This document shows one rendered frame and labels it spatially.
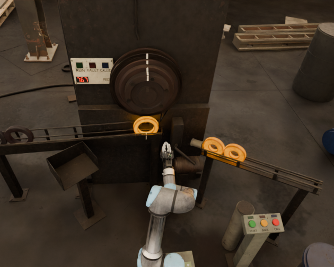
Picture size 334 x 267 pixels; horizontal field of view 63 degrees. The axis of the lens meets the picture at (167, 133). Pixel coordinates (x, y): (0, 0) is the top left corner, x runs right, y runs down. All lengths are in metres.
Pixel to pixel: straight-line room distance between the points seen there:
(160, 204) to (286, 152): 2.09
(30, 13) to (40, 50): 0.54
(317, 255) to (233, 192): 0.92
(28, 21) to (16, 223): 2.88
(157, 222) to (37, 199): 1.42
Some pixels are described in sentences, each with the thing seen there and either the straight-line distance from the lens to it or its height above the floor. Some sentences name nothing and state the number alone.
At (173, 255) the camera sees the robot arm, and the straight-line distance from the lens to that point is 1.67.
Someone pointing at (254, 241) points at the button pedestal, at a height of 0.43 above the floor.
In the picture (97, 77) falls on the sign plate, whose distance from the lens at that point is 1.88.
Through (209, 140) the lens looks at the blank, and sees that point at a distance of 1.94.
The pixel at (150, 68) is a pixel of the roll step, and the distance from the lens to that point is 1.64.
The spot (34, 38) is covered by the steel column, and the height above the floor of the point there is 0.31.
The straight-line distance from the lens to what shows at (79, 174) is 1.95.
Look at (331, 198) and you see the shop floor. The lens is 3.04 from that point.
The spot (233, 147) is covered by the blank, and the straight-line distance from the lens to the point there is 1.90.
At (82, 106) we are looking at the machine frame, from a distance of 2.04.
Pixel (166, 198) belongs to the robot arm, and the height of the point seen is 0.92.
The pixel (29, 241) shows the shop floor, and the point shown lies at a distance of 2.47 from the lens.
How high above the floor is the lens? 2.08
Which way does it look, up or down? 43 degrees down
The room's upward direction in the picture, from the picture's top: 5 degrees clockwise
